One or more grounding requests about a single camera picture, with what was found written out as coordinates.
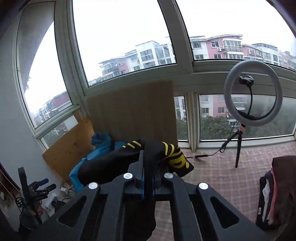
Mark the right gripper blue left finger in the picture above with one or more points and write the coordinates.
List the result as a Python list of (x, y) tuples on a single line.
[(100, 212)]

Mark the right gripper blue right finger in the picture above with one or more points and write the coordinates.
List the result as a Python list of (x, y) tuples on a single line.
[(198, 212)]

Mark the black garment with yellow stripes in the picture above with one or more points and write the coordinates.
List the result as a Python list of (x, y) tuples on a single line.
[(106, 168)]

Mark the white power adapter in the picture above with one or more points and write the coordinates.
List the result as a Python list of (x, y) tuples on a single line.
[(62, 189)]

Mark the pine wood plank board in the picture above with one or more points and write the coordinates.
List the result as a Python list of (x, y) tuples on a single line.
[(68, 151)]

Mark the pink plaid table cloth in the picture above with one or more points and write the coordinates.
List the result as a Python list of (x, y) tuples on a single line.
[(239, 185)]

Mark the pink folded garment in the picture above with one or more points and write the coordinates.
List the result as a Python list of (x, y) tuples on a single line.
[(275, 196)]

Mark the white folded garment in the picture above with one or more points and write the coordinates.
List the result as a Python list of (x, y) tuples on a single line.
[(266, 192)]

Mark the blue work coat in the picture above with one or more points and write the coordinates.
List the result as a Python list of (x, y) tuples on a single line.
[(103, 144)]

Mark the black tripod stand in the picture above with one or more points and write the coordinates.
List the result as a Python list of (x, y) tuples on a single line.
[(239, 133)]

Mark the grey-brown laminate board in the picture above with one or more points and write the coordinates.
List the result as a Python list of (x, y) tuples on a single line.
[(144, 111)]

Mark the black webcam on gooseneck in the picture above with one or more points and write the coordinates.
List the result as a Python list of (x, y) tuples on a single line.
[(248, 81)]

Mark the white ring light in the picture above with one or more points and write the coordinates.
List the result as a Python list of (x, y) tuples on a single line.
[(229, 82)]

